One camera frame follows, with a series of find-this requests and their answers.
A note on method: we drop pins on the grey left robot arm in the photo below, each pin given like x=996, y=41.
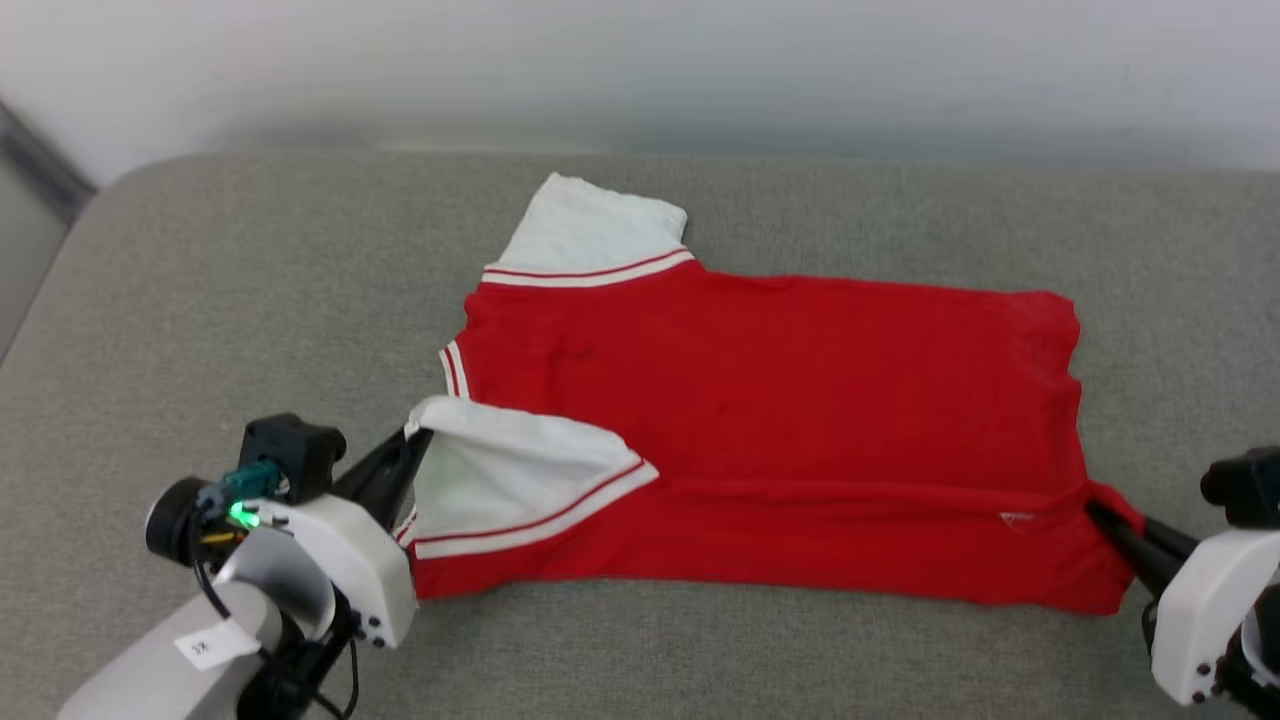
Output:
x=150, y=670

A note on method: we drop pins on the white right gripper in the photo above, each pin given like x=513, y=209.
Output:
x=1205, y=620

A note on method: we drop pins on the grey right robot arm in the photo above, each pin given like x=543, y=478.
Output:
x=1265, y=650

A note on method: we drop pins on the red and white shirt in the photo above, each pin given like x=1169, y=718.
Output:
x=800, y=400

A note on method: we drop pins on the white paper label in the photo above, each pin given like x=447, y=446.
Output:
x=215, y=645

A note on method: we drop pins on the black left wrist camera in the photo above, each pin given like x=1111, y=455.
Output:
x=295, y=450

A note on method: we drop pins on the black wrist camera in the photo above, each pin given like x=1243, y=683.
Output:
x=295, y=450
x=1245, y=485

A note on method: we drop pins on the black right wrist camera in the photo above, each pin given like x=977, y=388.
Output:
x=1245, y=485

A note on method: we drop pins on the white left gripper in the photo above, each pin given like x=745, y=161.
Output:
x=350, y=560

